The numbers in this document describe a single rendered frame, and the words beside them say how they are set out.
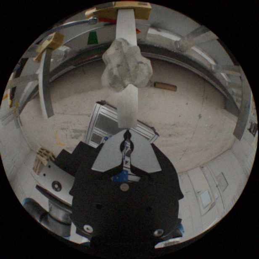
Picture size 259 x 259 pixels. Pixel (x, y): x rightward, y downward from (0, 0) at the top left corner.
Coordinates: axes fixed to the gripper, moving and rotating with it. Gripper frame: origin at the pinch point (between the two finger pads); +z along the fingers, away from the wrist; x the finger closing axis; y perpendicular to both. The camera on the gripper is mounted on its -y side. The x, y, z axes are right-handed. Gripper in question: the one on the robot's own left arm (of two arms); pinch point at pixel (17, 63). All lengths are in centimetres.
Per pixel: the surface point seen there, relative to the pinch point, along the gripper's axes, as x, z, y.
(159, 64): -1, 94, -67
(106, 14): 1.6, 8.8, -20.6
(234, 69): 16, 7, -67
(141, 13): 4.1, 9.3, -27.4
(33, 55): -7.7, 6.7, 2.8
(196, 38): 9.1, 11.8, -43.2
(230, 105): 84, 73, -274
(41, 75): 4.4, 9.6, 1.6
